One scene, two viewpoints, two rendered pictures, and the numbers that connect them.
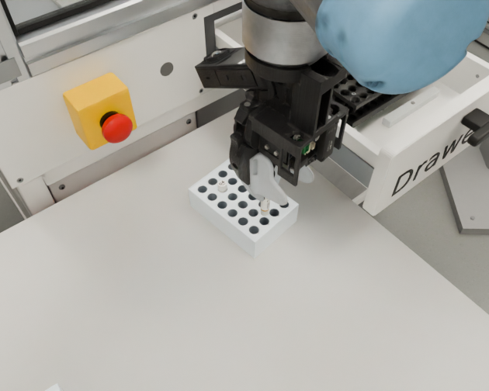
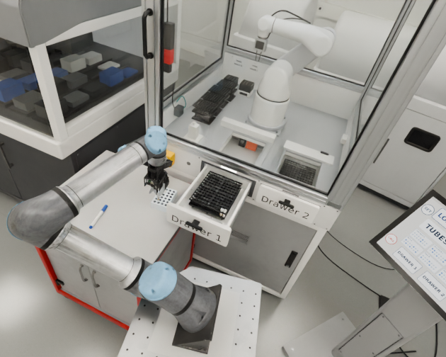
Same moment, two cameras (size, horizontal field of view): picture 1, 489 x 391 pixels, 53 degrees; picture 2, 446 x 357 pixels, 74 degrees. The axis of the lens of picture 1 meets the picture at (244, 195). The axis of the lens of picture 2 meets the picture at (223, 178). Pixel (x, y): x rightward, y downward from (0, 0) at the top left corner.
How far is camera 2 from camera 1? 1.10 m
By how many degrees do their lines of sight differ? 37
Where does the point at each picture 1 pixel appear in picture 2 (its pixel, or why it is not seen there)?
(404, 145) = (171, 205)
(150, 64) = (185, 159)
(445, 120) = (185, 212)
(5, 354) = not seen: hidden behind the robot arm
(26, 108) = not seen: hidden behind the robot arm
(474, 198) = (305, 348)
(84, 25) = (172, 139)
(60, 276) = (131, 176)
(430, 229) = (275, 331)
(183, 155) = (178, 184)
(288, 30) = not seen: hidden behind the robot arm
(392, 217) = (270, 312)
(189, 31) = (197, 160)
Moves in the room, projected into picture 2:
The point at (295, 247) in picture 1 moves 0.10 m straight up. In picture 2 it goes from (158, 214) to (158, 200)
